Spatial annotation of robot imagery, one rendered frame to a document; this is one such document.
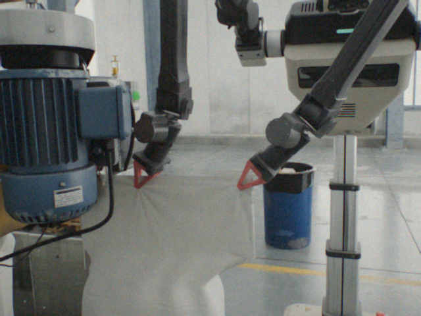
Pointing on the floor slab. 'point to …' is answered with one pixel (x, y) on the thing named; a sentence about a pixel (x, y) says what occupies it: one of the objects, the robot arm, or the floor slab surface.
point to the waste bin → (289, 207)
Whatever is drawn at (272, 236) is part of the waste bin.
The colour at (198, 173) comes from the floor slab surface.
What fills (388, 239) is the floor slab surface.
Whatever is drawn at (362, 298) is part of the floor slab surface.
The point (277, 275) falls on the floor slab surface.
